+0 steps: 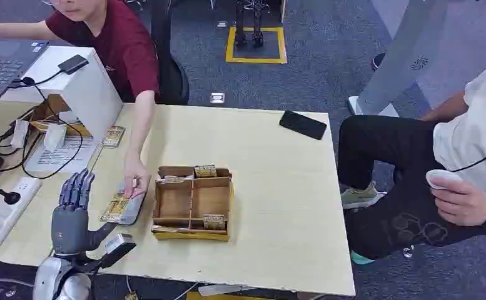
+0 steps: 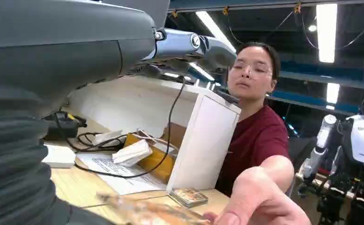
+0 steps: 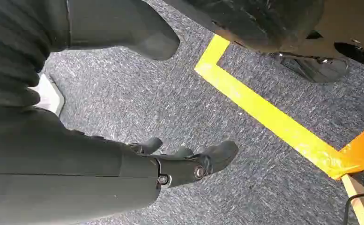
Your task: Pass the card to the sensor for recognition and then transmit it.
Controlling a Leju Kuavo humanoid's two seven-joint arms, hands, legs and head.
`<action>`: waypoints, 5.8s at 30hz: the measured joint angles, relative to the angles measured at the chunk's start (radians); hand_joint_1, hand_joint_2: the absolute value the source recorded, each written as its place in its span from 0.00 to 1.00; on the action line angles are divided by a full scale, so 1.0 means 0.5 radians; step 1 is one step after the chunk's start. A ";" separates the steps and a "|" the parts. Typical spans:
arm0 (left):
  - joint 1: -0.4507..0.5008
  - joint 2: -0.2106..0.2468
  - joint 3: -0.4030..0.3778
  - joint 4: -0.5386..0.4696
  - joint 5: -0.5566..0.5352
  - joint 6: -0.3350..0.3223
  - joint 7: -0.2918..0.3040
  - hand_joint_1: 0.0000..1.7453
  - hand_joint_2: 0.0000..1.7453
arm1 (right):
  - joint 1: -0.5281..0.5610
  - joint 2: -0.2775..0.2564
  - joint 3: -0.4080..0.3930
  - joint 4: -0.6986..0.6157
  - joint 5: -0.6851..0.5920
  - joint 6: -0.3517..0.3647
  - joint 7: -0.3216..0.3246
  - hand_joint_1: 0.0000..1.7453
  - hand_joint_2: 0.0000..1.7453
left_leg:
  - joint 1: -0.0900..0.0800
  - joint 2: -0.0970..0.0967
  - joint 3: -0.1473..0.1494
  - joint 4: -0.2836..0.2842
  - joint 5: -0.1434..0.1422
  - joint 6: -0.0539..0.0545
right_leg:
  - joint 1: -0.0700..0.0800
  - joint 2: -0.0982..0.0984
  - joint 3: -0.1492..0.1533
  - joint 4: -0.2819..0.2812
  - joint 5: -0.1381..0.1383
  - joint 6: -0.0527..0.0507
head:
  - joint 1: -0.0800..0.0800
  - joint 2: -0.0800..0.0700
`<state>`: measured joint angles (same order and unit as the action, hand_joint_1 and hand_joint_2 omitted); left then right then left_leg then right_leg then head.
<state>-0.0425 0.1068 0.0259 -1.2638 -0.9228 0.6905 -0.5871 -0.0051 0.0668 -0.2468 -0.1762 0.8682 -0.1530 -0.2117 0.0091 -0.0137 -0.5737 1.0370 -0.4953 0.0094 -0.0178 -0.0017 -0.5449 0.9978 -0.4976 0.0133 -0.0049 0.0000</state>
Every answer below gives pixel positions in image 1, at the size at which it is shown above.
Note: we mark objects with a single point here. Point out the silver floor socket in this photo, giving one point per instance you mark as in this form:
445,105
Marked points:
217,98
222,24

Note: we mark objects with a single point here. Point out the black smartphone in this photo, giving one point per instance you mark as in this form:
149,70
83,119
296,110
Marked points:
303,125

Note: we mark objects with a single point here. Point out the printed paper sheet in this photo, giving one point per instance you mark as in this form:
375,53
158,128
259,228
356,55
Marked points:
62,155

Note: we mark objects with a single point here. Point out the dark laptop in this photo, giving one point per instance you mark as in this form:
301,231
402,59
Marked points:
2,64

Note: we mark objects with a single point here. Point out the white power strip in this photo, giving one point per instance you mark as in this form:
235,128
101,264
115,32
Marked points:
8,211

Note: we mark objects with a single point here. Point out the person across desk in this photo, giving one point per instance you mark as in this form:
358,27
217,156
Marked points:
120,45

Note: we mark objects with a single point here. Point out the small black device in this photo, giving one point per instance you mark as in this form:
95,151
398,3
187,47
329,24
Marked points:
73,64

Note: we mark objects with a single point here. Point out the white partition post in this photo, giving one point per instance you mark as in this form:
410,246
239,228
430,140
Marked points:
396,62

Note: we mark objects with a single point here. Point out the white stand box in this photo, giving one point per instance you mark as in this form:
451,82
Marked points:
87,91

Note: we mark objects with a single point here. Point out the person's hand placing card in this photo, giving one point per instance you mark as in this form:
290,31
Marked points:
135,178

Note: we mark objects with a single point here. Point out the green sneaker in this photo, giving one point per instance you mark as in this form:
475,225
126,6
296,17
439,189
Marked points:
360,196

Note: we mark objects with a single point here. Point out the black robot legs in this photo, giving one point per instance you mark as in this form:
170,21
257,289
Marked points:
249,25

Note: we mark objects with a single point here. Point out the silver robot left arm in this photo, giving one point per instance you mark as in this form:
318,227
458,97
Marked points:
54,279

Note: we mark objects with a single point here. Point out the brown cardboard box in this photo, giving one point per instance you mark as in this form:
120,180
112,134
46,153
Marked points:
46,112

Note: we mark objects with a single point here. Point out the wooden card box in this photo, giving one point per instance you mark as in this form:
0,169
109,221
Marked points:
193,207

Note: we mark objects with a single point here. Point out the seated person beside table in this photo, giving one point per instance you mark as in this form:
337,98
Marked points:
412,165

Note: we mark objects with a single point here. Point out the grey card tray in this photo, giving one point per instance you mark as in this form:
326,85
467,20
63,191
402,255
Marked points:
135,209

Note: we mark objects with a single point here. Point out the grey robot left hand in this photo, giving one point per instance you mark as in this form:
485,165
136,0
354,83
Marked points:
70,227

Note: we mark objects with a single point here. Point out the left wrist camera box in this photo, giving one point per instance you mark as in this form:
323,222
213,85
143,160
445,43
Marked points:
118,248

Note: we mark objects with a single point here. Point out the seated person's hand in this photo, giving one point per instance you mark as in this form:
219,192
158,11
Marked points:
462,205

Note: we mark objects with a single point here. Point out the white power adapter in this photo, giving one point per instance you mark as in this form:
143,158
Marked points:
19,133
55,137

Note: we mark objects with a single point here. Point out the black plug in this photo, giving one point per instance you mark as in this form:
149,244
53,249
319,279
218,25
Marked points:
10,197

